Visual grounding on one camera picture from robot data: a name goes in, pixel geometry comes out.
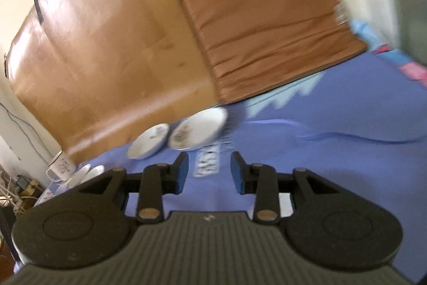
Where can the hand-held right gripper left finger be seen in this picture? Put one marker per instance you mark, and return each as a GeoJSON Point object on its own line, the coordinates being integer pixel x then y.
{"type": "Point", "coordinates": [182, 172]}

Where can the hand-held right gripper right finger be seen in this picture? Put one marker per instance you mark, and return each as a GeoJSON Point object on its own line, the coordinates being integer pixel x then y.
{"type": "Point", "coordinates": [237, 173]}

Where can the white printed plate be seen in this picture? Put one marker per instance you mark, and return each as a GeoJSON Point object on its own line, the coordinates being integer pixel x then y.
{"type": "Point", "coordinates": [196, 130]}
{"type": "Point", "coordinates": [148, 142]}

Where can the small white bowl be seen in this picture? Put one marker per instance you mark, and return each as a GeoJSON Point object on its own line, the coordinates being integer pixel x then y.
{"type": "Point", "coordinates": [95, 171]}
{"type": "Point", "coordinates": [79, 173]}

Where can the blue printed blanket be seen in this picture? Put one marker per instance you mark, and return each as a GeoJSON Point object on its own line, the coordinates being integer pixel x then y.
{"type": "Point", "coordinates": [333, 111]}

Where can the white enamel mug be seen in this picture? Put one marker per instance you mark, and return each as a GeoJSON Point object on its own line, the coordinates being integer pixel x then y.
{"type": "Point", "coordinates": [60, 167]}

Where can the brown cushion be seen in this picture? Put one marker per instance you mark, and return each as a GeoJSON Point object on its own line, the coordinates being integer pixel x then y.
{"type": "Point", "coordinates": [267, 31]}

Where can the brown wooden headboard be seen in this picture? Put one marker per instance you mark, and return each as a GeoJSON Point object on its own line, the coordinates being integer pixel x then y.
{"type": "Point", "coordinates": [106, 48]}

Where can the pink patterned cloth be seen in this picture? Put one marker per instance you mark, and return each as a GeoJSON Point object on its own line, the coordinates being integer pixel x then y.
{"type": "Point", "coordinates": [413, 70]}

